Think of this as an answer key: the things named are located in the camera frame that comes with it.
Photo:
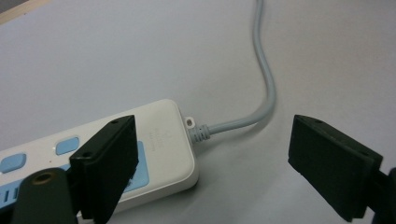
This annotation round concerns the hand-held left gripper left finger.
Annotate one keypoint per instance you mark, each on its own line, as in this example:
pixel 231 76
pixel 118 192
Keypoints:
pixel 102 168

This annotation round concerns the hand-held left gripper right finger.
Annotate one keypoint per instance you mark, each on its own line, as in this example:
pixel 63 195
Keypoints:
pixel 330 165

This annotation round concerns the white and blue power strip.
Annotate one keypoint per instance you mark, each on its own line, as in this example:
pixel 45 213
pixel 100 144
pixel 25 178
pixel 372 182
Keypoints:
pixel 165 146

